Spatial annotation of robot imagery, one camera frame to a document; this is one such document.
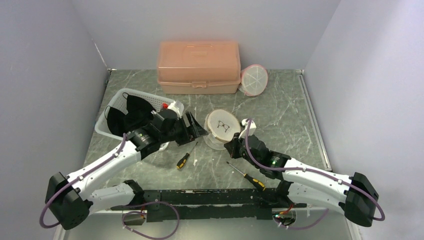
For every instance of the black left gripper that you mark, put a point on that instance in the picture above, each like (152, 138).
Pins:
(187, 137)

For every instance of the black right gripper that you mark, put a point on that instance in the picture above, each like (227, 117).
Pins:
(232, 146)

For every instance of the white mesh laundry bag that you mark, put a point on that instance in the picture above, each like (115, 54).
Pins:
(221, 126)

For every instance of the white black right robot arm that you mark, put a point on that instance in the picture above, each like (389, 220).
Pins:
(350, 195)

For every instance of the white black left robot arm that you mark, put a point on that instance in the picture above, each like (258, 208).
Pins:
(72, 198)

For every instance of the black bra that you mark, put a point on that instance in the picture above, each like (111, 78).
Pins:
(139, 113)

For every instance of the pink rimmed mesh bag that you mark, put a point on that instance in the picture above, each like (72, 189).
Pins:
(253, 80)

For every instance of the small yellow black screwdriver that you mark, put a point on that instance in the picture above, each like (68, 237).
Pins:
(180, 164)

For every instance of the long yellow black screwdriver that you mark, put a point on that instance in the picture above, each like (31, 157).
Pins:
(253, 181)

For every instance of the orange plastic storage box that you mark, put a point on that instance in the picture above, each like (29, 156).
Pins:
(199, 67)

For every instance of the white plastic basket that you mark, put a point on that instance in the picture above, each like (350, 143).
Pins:
(119, 102)

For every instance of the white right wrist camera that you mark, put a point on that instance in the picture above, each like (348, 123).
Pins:
(248, 128)

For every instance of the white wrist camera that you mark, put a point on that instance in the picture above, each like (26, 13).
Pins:
(248, 128)
(175, 106)

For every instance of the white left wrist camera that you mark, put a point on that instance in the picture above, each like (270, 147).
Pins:
(175, 106)

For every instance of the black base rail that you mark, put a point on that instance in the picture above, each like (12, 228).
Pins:
(203, 204)

